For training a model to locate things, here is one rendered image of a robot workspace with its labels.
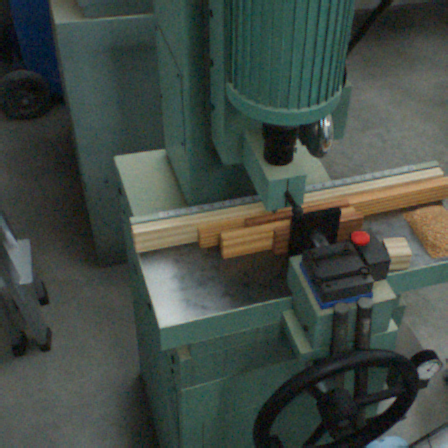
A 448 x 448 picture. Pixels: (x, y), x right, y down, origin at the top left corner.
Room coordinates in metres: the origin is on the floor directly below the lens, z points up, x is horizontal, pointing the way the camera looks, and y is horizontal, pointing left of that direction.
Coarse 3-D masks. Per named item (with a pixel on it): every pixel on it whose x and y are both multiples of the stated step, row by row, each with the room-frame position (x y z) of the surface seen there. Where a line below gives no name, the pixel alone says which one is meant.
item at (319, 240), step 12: (300, 216) 0.91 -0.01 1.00; (312, 216) 0.91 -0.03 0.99; (324, 216) 0.92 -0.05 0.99; (336, 216) 0.93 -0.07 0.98; (300, 228) 0.90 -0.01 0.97; (312, 228) 0.91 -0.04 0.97; (324, 228) 0.92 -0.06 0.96; (336, 228) 0.93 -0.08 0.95; (300, 240) 0.90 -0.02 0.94; (312, 240) 0.90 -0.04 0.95; (324, 240) 0.89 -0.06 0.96; (336, 240) 0.93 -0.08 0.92; (288, 252) 0.90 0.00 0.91; (300, 252) 0.91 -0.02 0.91
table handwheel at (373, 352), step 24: (336, 360) 0.65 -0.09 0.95; (360, 360) 0.65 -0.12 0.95; (384, 360) 0.67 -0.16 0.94; (408, 360) 0.70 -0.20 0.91; (288, 384) 0.62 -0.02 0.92; (312, 384) 0.62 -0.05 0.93; (336, 384) 0.69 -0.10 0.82; (408, 384) 0.70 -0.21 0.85; (264, 408) 0.60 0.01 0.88; (336, 408) 0.64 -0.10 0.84; (360, 408) 0.66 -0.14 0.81; (408, 408) 0.70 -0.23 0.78; (264, 432) 0.59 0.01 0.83; (312, 432) 0.65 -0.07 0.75; (360, 432) 0.68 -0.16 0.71; (384, 432) 0.68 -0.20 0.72
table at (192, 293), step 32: (384, 224) 1.01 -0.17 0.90; (160, 256) 0.87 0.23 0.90; (192, 256) 0.88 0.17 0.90; (256, 256) 0.89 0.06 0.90; (288, 256) 0.90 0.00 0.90; (416, 256) 0.94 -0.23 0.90; (160, 288) 0.80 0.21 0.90; (192, 288) 0.80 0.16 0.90; (224, 288) 0.81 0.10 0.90; (256, 288) 0.82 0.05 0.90; (288, 288) 0.83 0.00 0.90; (416, 288) 0.91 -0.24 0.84; (160, 320) 0.73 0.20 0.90; (192, 320) 0.74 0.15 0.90; (224, 320) 0.76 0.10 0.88; (256, 320) 0.78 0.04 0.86; (288, 320) 0.78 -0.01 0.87; (320, 352) 0.73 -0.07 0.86
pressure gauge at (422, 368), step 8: (424, 352) 0.88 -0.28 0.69; (432, 352) 0.89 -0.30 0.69; (416, 360) 0.87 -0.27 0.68; (424, 360) 0.87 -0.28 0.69; (432, 360) 0.87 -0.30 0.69; (440, 360) 0.87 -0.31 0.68; (424, 368) 0.86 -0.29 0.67; (432, 368) 0.87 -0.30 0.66; (440, 368) 0.88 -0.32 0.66; (424, 376) 0.87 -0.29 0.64; (432, 376) 0.87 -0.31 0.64
